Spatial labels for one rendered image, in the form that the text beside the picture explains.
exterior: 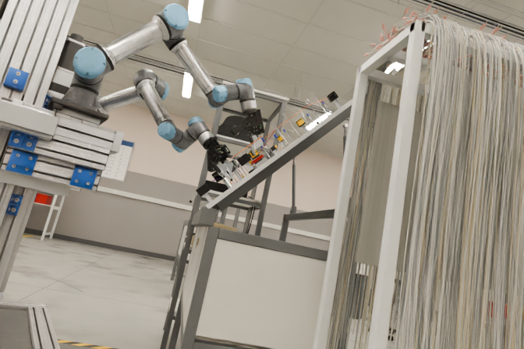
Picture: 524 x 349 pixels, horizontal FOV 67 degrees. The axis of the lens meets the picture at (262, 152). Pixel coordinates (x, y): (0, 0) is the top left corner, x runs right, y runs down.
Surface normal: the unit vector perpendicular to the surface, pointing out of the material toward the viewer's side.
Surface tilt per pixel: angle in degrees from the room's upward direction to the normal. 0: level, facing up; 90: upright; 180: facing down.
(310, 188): 90
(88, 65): 96
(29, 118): 90
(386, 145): 90
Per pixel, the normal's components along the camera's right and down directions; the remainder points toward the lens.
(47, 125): 0.54, -0.08
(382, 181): 0.22, -0.18
